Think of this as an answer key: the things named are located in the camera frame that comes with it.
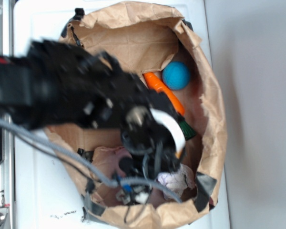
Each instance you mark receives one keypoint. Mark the blue ball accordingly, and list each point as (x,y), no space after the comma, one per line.
(176,75)

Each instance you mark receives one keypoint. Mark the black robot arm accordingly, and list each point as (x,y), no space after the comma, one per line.
(58,83)

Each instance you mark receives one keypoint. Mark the metal frame rail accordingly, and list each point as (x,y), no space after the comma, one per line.
(7,177)

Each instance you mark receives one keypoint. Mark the white paper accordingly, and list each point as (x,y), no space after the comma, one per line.
(179,181)

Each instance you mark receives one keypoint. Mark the orange toy carrot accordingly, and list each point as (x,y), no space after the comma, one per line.
(153,82)

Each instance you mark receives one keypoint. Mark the brown paper bag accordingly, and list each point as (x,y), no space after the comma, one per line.
(145,37)

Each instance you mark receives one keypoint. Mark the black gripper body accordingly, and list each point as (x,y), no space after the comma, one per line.
(151,133)

